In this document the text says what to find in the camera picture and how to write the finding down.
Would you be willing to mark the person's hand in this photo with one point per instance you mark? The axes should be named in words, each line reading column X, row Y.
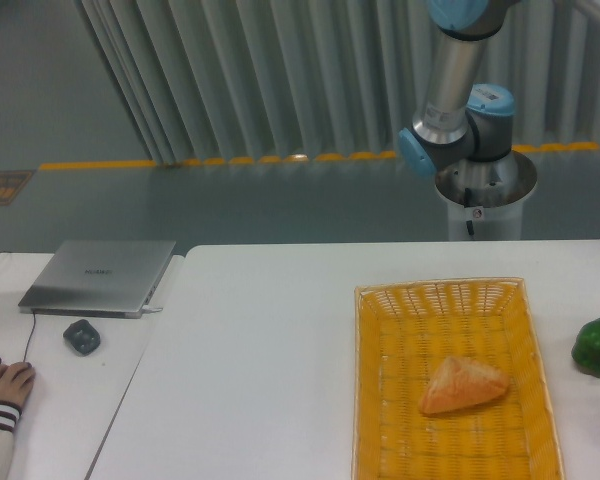
column 16, row 383

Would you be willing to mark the triangular bread pastry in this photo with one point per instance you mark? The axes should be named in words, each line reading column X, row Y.
column 461, row 382

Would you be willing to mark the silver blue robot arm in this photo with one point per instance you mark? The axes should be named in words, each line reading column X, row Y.
column 450, row 85

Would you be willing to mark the yellow woven basket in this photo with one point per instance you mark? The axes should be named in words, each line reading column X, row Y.
column 403, row 333

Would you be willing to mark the small black device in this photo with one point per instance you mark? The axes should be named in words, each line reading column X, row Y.
column 82, row 337

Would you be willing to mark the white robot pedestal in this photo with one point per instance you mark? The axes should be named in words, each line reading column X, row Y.
column 485, row 200

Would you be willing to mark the green bell pepper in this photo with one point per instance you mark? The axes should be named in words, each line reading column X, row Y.
column 586, row 349

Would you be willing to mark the white corrugated curtain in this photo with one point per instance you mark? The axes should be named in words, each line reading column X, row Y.
column 217, row 81

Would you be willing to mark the silver closed laptop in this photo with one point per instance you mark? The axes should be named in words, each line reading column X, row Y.
column 97, row 278

